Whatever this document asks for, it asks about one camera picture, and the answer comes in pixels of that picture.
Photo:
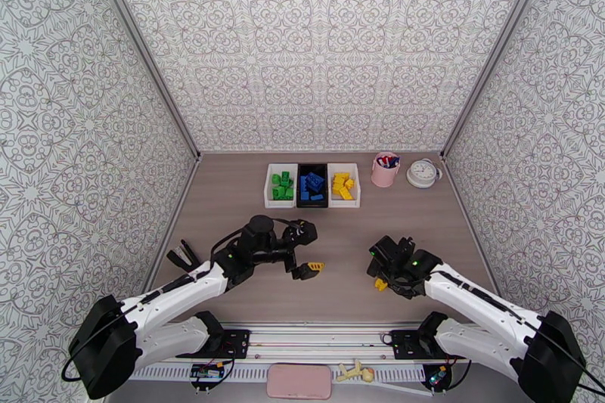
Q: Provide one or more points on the yellow two-by-two lego brick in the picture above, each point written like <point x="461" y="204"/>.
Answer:
<point x="381" y="285"/>

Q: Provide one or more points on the green two-by-four lego brick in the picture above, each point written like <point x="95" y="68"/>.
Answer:
<point x="278" y="196"/>

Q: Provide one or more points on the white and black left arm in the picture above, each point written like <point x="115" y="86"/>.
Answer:
<point x="175" y="293"/>

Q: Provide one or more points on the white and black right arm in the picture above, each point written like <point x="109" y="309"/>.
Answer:
<point x="472" y="297"/>

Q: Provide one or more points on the white bin with green bricks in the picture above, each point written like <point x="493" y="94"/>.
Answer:
<point x="279" y="204"/>

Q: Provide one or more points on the black bin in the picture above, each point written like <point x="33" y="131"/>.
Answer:
<point x="298" y="179"/>

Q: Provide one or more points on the white bin with yellow bricks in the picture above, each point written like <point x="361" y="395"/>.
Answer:
<point x="357" y="194"/>

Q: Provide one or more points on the white alarm clock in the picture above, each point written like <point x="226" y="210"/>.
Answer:
<point x="421" y="173"/>

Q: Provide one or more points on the pink bucket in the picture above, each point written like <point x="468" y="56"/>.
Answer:
<point x="383" y="178"/>

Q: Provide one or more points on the small circuit board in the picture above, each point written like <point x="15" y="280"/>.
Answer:
<point x="437" y="375"/>
<point x="207" y="372"/>

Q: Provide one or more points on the wooden toy figure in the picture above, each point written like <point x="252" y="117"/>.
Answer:
<point x="352" y="372"/>

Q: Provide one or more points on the pink case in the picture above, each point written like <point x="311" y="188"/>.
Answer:
<point x="298" y="382"/>

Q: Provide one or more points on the blue marker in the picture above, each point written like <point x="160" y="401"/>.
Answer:
<point x="394" y="161"/>

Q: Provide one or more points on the red marker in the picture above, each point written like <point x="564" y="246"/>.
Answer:
<point x="384" y="163"/>

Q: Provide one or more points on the aluminium mounting rail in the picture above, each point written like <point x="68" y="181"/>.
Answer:
<point x="321" y="340"/>

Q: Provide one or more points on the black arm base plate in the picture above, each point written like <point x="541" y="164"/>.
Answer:
<point x="402" y="345"/>
<point x="236" y="345"/>

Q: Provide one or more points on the table side rail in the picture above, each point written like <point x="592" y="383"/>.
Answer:
<point x="181" y="203"/>
<point x="472" y="227"/>

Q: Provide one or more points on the aluminium frame post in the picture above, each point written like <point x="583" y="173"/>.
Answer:
<point x="149" y="56"/>
<point x="491" y="56"/>

